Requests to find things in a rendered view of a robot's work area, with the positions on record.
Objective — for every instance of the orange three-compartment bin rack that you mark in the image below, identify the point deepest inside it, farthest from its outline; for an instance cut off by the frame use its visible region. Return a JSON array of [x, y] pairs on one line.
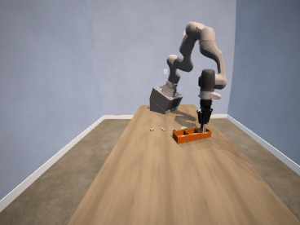
[[192, 134]]

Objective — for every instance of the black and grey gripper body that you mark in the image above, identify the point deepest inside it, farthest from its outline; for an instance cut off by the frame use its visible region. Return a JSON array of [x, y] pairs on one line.
[[205, 104]]

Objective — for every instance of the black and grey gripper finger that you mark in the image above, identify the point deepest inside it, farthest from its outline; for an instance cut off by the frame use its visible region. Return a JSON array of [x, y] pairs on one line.
[[201, 119], [207, 116]]

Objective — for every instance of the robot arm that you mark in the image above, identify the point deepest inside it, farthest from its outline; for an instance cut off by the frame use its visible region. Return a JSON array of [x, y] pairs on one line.
[[209, 80]]

